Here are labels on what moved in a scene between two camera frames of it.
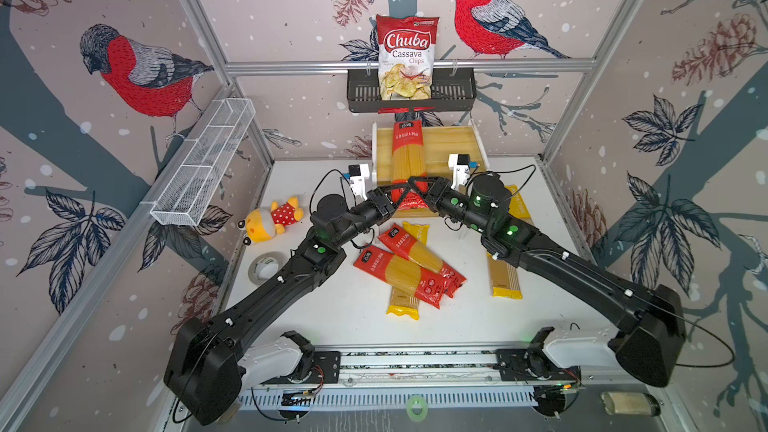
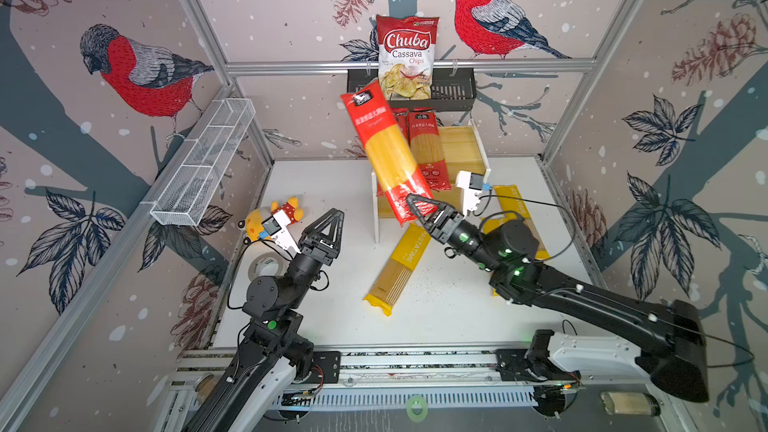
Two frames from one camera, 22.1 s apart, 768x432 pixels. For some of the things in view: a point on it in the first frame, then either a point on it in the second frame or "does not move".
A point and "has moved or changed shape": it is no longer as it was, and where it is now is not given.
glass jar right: (630, 403) does not move
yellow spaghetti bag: (517, 205) does not move
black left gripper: (379, 205) -> (313, 251)
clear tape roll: (263, 265) does not move
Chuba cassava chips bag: (406, 52) does not move
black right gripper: (440, 193) -> (451, 228)
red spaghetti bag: (408, 160) has moved or changed shape
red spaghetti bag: (423, 284) -> (425, 138)
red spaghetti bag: (406, 246) -> (386, 147)
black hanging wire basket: (453, 90) does not move
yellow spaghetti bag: (402, 303) -> (398, 270)
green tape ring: (409, 408) does not move
